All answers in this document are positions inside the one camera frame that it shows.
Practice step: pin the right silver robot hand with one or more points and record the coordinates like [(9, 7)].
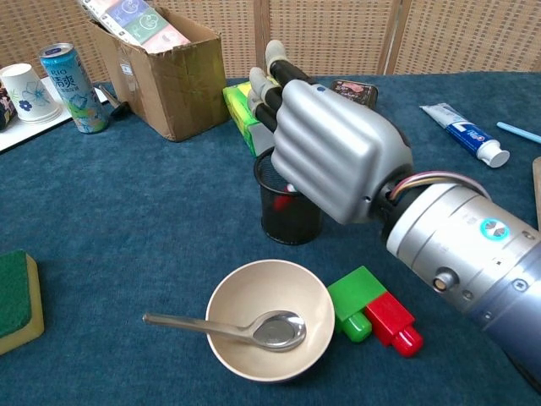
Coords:
[(338, 148)]

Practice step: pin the red capped white marker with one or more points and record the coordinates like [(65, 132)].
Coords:
[(281, 203)]

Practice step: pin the black round cup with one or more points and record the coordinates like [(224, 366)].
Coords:
[(291, 228)]

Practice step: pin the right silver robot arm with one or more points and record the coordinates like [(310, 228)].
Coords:
[(465, 245)]

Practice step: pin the black rectangular food tin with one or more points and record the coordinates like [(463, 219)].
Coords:
[(355, 93)]

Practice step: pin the green tissue box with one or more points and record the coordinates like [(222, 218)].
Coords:
[(241, 110)]

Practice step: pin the white blue toothpaste tube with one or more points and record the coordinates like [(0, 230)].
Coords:
[(465, 133)]

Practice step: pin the green toy block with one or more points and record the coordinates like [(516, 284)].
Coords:
[(357, 296)]

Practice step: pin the wicker folding screen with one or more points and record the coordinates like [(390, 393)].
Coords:
[(444, 34)]

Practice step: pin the beige bowl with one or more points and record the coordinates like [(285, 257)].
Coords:
[(262, 287)]

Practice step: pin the brown cardboard box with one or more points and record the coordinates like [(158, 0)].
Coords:
[(181, 93)]

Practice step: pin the red toy block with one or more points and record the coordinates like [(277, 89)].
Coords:
[(389, 317)]

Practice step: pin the light blue toothbrush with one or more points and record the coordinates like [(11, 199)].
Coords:
[(520, 132)]

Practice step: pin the metal spoon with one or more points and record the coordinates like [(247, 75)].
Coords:
[(279, 332)]

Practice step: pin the grey metal utensil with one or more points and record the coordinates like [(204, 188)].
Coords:
[(112, 101)]

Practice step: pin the pastel tissue multipack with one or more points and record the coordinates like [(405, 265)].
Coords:
[(139, 23)]

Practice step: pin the light blue drink can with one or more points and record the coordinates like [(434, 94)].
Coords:
[(76, 93)]

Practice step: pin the white cup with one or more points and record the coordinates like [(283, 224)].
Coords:
[(29, 95)]

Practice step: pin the white flat board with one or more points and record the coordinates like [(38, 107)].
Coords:
[(25, 133)]

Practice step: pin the dark printed snack packet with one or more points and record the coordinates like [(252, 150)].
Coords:
[(6, 110)]

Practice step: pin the green scouring sponge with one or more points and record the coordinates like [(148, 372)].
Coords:
[(14, 292)]

